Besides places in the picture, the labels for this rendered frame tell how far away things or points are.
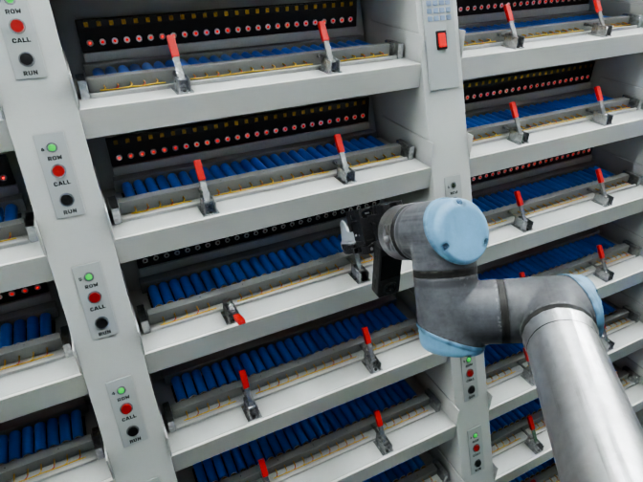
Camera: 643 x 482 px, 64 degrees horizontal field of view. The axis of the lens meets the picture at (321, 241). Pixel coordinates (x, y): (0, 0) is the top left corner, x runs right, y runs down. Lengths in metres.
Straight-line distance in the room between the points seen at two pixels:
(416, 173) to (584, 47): 0.51
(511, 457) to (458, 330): 0.81
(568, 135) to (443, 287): 0.69
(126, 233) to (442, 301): 0.50
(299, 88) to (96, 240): 0.42
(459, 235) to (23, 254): 0.63
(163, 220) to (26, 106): 0.25
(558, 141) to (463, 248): 0.63
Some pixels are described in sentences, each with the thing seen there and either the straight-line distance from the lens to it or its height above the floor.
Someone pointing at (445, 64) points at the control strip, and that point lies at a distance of 1.07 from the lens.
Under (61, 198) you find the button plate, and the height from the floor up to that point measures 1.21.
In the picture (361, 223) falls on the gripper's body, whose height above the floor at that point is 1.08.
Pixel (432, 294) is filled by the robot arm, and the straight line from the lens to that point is 0.72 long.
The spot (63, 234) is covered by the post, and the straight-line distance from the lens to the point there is 0.86.
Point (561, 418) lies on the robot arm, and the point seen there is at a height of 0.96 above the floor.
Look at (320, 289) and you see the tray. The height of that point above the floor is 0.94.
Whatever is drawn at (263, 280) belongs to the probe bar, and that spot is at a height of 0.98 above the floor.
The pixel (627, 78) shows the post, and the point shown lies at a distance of 1.61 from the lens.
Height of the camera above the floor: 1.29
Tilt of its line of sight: 15 degrees down
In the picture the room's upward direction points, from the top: 9 degrees counter-clockwise
